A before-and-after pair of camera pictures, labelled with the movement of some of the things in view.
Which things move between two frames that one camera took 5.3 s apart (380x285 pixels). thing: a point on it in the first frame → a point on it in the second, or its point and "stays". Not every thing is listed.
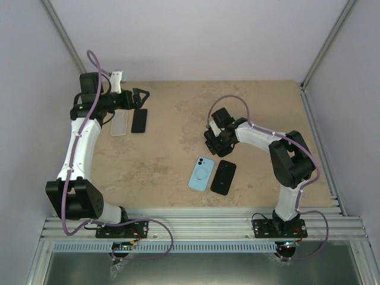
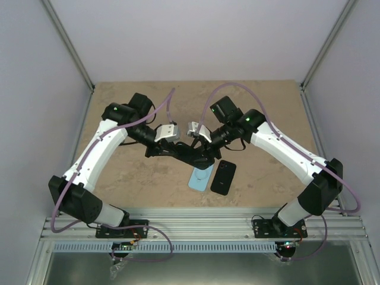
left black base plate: [135, 229] stays
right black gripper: [212, 140] → [206, 148]
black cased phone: [222, 151] → [202, 161]
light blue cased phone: [201, 174] stays
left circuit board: [123, 246] stays
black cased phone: [223, 177] stays
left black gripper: [136, 104] → [162, 144]
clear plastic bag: [114, 269] stays
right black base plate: [279, 228] stays
